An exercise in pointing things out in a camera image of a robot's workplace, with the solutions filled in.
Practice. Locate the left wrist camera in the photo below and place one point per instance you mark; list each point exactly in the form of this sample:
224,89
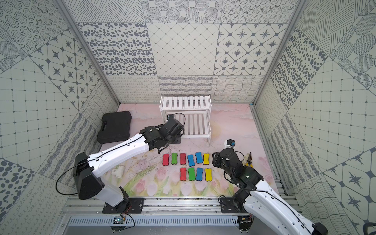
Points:
170,117

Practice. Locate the right black controller box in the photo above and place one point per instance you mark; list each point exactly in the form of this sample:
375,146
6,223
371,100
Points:
245,223

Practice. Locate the shelf green eraser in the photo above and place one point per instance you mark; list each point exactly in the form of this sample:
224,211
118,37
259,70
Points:
192,174
174,158

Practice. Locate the shelf yellow eraser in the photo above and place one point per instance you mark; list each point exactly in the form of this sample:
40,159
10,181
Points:
208,174
206,159

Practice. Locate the shelf red eraser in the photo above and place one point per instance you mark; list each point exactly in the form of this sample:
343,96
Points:
183,158
165,160
183,174

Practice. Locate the black plastic tool case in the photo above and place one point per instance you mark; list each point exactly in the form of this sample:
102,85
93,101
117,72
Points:
115,127

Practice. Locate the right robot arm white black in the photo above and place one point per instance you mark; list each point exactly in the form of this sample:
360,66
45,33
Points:
255,197

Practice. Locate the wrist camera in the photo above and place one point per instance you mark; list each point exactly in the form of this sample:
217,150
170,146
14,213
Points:
170,117
230,143

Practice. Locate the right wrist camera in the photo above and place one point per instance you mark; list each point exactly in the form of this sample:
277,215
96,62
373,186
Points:
230,143

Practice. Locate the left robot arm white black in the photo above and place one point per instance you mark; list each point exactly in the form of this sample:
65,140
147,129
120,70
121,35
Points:
88,170

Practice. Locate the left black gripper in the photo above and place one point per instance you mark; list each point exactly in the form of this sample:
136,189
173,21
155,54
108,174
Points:
177,139

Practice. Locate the shelf blue eraser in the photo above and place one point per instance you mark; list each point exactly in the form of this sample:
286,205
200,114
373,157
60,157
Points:
190,159
199,174

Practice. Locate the left green circuit board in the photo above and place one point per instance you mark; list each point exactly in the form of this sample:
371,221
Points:
118,224

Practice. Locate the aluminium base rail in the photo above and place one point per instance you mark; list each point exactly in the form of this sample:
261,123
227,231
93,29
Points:
163,205

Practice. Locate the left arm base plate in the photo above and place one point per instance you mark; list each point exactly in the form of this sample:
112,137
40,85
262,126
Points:
130,205

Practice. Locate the white perforated cable duct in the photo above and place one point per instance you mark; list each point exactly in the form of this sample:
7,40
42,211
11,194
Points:
143,220

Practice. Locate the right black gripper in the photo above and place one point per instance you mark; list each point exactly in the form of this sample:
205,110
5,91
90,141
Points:
216,160

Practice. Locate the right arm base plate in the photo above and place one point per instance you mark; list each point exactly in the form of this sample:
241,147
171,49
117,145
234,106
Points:
229,205

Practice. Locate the yellow handled pliers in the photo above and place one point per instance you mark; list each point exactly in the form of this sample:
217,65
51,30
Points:
249,160

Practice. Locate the white wooden slatted shelf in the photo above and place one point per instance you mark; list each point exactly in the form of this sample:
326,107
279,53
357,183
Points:
191,111

